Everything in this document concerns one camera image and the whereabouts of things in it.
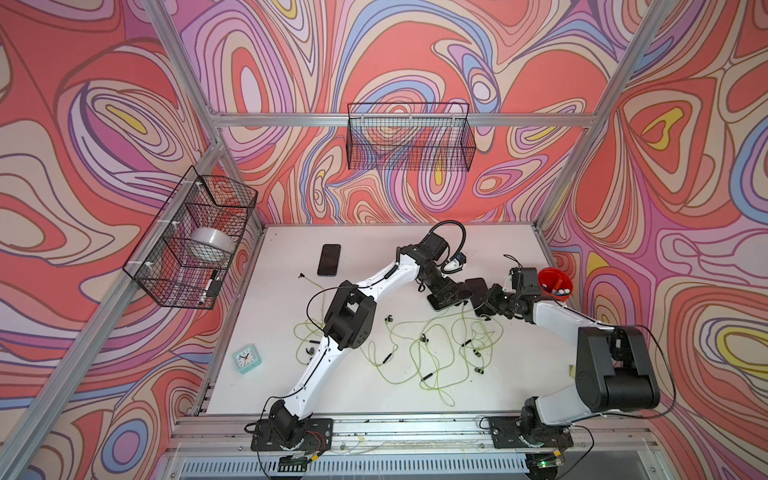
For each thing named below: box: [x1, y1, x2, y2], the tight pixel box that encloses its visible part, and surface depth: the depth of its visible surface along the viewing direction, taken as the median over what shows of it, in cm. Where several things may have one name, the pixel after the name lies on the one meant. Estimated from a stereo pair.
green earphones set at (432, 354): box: [410, 323, 455, 407], surface depth 88 cm
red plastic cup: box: [537, 267, 573, 302], surface depth 90 cm
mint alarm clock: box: [232, 344, 262, 375], surface depth 86 cm
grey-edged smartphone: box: [317, 244, 341, 277], surface depth 110 cm
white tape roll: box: [188, 227, 235, 262], surface depth 73 cm
